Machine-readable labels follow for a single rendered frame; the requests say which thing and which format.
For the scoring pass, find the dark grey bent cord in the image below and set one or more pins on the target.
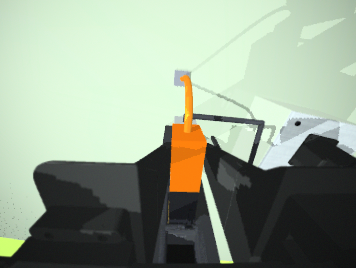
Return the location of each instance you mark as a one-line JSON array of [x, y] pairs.
[[260, 123]]

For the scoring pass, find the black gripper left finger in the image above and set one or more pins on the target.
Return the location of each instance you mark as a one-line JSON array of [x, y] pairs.
[[138, 187]]

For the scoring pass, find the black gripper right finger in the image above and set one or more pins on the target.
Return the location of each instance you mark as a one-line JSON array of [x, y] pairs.
[[249, 199]]

